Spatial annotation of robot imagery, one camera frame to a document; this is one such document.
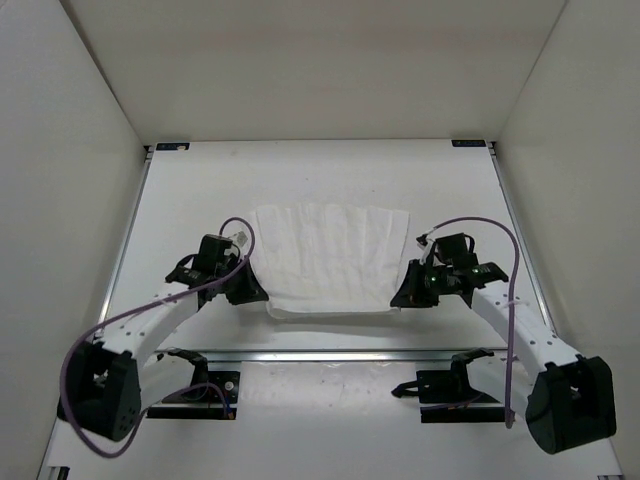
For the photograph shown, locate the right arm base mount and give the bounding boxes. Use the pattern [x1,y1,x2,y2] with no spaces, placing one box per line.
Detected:
[391,348,505,424]

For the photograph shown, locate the white pleated skirt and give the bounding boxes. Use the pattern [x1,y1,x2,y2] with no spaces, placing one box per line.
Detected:
[249,203,410,320]

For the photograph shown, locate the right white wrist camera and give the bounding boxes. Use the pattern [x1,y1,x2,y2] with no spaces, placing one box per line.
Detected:
[416,230,440,266]

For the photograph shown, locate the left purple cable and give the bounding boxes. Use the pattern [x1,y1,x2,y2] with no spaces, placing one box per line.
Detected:
[58,215,257,459]

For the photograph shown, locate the left blue corner label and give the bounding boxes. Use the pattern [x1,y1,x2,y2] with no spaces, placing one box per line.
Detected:
[155,142,190,151]

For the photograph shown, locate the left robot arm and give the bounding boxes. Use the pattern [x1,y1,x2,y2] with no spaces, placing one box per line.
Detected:
[57,231,268,441]

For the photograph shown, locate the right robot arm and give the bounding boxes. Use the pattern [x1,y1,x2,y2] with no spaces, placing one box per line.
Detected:
[391,233,617,454]

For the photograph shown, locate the blue corner label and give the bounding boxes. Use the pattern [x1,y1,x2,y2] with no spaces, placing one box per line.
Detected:
[155,142,190,151]
[451,139,486,148]

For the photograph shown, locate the right blue corner label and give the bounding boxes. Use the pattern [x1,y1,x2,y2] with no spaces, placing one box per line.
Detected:
[451,139,486,148]

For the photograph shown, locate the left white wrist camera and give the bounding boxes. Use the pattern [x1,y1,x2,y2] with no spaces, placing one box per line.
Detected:
[230,231,250,249]

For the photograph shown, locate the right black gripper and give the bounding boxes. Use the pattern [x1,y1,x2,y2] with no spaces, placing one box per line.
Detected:
[392,259,453,309]

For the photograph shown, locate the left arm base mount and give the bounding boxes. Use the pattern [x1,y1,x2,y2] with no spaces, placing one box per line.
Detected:
[146,348,241,421]

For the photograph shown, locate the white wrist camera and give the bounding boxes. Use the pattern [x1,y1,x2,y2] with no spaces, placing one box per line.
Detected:
[230,231,250,249]
[416,230,440,266]

